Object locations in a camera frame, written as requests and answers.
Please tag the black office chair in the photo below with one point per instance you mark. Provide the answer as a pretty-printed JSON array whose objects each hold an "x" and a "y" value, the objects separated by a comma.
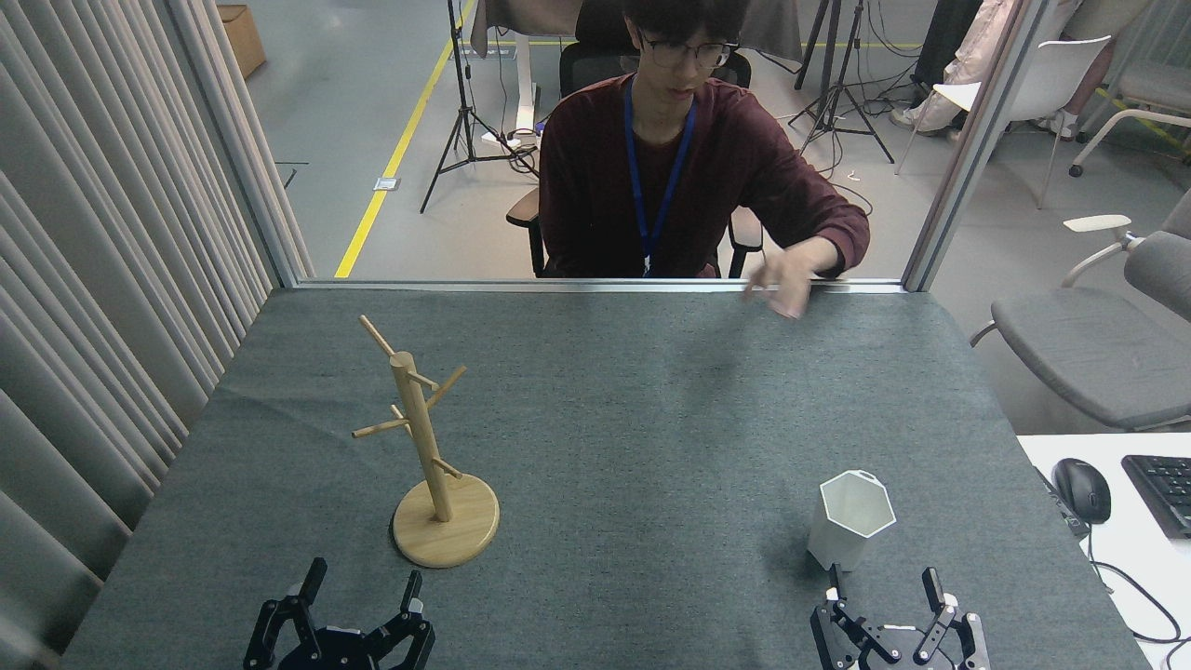
[{"x": 595, "y": 56}]

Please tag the black keyboard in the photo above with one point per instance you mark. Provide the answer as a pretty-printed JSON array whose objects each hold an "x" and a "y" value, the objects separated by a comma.
[{"x": 1163, "y": 493}]

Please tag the wooden cup rack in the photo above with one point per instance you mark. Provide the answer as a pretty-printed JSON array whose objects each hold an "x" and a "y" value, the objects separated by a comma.
[{"x": 437, "y": 484}]

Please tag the grey padded armchair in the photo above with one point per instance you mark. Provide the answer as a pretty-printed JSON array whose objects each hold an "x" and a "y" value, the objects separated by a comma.
[{"x": 1098, "y": 344}]

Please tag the grey chair with white frame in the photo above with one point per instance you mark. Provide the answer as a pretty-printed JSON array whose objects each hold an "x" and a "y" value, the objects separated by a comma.
[{"x": 1144, "y": 102}]

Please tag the seated background person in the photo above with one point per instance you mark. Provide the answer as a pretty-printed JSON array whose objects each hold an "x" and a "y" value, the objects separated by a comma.
[{"x": 968, "y": 56}]

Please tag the white power strip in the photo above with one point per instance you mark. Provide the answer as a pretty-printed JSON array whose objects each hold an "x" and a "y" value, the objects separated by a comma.
[{"x": 507, "y": 138}]

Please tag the cardboard box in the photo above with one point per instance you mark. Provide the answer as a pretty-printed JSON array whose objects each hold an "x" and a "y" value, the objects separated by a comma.
[{"x": 242, "y": 37}]

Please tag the beige pleated curtain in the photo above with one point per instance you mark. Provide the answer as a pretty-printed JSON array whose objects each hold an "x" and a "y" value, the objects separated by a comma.
[{"x": 102, "y": 279}]

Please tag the person's left hand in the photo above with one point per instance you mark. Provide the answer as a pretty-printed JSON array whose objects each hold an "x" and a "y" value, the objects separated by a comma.
[{"x": 786, "y": 279}]

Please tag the white hexagonal cup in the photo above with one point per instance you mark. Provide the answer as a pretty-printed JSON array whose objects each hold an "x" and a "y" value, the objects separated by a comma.
[{"x": 851, "y": 521}]

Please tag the silver floor socket plate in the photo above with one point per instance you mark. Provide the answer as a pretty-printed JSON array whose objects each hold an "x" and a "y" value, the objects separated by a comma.
[{"x": 387, "y": 183}]

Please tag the white plastic chair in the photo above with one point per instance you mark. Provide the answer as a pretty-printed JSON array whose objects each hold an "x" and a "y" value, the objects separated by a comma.
[{"x": 1051, "y": 79}]

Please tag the white desk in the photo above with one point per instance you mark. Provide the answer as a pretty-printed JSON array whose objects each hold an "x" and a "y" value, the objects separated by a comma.
[{"x": 1135, "y": 568}]

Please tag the black tripod stand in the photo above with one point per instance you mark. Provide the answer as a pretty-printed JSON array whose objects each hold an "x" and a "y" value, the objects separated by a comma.
[
  {"x": 837, "y": 93},
  {"x": 465, "y": 112}
]

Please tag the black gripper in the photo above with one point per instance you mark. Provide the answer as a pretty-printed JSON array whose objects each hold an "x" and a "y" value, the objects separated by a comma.
[
  {"x": 346, "y": 651},
  {"x": 898, "y": 651}
]

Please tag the black-rimmed glasses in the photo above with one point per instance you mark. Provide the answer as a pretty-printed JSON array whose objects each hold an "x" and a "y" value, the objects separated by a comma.
[{"x": 684, "y": 51}]

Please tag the grey felt table cover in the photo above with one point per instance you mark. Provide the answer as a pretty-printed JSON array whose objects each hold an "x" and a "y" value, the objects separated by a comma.
[{"x": 633, "y": 419}]

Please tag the black computer mouse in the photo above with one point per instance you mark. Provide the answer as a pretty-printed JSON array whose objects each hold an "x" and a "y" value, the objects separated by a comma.
[{"x": 1082, "y": 489}]

